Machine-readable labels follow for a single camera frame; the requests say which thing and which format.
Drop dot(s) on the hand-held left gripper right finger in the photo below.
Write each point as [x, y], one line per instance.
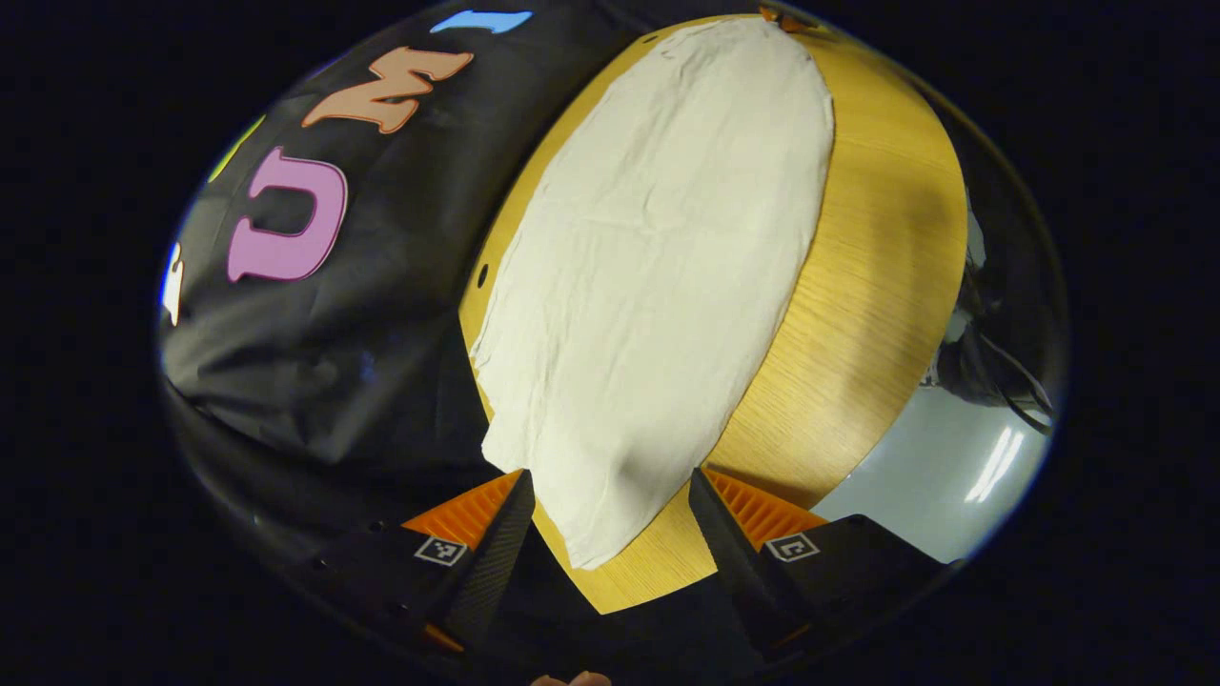
[729, 557]

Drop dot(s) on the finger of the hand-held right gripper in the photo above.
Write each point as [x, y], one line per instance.
[786, 19]

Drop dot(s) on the white jeans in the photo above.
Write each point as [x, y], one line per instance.
[648, 267]

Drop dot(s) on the black backdrop cloth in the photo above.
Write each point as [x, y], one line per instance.
[381, 333]

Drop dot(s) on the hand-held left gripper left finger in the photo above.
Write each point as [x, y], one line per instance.
[496, 562]

